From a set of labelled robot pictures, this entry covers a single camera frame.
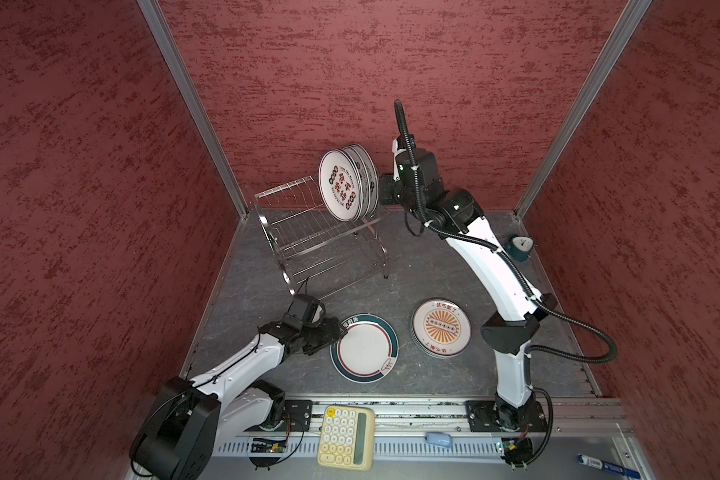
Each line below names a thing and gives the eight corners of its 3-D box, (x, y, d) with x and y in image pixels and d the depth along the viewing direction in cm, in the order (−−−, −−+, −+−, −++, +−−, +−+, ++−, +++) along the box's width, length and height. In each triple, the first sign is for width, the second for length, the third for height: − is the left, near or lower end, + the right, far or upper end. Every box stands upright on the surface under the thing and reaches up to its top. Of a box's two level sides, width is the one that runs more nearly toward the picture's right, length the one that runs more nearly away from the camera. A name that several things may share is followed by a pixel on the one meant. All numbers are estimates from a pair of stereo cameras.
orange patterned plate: (413, 358, 85) (414, 354, 83) (408, 303, 97) (409, 298, 94) (474, 358, 85) (478, 354, 83) (462, 303, 97) (465, 298, 94)
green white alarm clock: (502, 255, 111) (508, 245, 106) (507, 240, 116) (513, 230, 111) (523, 264, 109) (530, 254, 104) (528, 248, 113) (535, 238, 109)
